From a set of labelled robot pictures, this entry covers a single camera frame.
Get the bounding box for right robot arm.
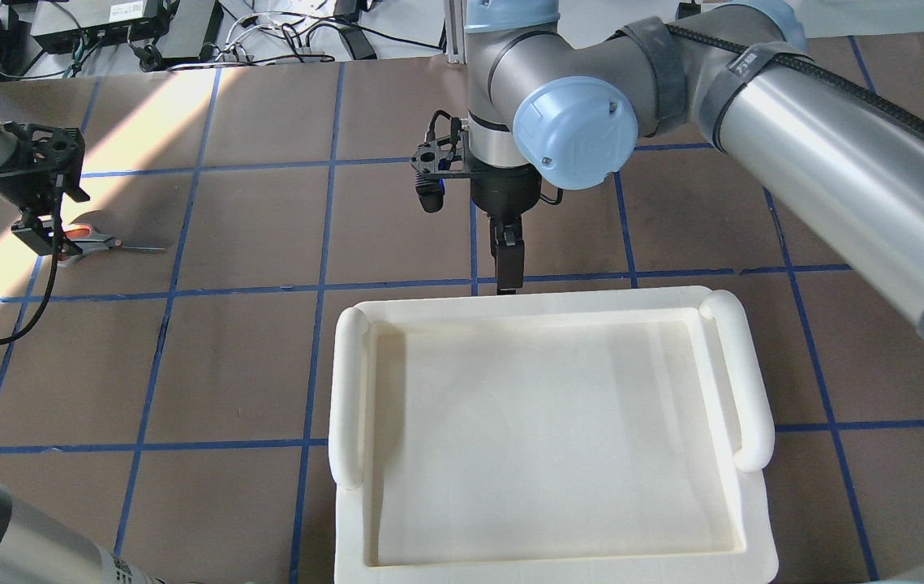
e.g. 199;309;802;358
464;1;924;340

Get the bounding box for cream plastic tray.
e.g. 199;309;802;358
328;287;778;583

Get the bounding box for black network switch box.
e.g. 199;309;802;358
28;0;223;62

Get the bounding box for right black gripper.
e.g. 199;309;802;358
470;166;542;294

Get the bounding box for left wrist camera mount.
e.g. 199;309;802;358
0;122;90;202

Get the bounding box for aluminium frame post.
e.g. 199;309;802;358
443;0;466;64

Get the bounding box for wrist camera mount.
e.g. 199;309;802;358
410;109;472;213
0;122;90;202

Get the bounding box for red grey handled scissors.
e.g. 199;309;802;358
58;223;166;267

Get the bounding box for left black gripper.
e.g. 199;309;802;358
0;169;64;261

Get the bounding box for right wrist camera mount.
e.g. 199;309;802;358
410;109;472;213

